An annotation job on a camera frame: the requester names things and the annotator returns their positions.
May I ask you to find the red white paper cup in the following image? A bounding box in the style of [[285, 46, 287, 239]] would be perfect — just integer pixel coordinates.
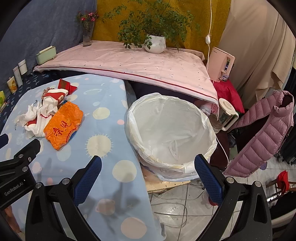
[[42, 88, 68, 111]]

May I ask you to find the pink electric kettle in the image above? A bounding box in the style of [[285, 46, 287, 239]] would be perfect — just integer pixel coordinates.
[[206, 47, 235, 82]]

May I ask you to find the glass vase with flowers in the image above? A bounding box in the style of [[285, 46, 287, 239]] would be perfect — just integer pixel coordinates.
[[76, 11, 99, 47]]

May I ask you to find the pink puffer jacket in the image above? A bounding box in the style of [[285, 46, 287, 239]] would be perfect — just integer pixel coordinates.
[[224, 90, 294, 178]]

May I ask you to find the pink bed cover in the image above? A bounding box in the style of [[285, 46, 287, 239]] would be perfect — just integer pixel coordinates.
[[34, 41, 218, 105]]

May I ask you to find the white lined trash bin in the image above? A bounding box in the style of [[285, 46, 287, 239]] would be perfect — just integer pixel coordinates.
[[125, 93, 217, 182]]

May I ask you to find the orange print cup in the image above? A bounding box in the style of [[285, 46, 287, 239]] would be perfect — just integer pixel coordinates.
[[6, 76, 18, 94]]

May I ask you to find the dark blue patterned cloth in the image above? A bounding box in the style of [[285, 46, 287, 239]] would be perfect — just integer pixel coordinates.
[[1, 71, 61, 131]]

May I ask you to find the white jar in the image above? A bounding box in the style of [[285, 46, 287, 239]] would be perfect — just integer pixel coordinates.
[[18, 59, 28, 75]]

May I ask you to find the white tissue pile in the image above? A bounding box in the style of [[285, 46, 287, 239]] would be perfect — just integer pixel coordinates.
[[16, 101, 58, 138]]

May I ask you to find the red envelope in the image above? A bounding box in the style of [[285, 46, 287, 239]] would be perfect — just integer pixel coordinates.
[[58, 79, 77, 95]]

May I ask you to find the small red stool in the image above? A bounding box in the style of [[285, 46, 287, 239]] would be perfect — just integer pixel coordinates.
[[266, 171, 295, 203]]

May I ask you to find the white blender jug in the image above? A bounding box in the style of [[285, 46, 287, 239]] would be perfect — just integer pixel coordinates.
[[215, 98, 239, 132]]

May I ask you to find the green yellow box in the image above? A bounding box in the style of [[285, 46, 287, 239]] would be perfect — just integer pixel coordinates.
[[0, 91, 6, 110]]

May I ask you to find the orange snack wrapper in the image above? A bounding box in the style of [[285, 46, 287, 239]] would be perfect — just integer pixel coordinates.
[[44, 101, 83, 151]]

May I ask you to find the light blue patterned tablecloth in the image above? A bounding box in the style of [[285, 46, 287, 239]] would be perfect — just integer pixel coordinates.
[[0, 73, 163, 241]]

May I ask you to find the beige hanging curtain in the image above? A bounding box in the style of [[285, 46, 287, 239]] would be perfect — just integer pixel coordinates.
[[219, 1, 295, 108]]

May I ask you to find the potted green plant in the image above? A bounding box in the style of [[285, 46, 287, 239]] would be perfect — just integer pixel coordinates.
[[102, 1, 201, 49]]

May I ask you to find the white power cable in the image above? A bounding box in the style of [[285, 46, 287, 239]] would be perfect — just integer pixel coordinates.
[[205, 0, 213, 70]]

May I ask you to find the green tissue box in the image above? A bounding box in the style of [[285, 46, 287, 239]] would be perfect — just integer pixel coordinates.
[[36, 46, 57, 65]]

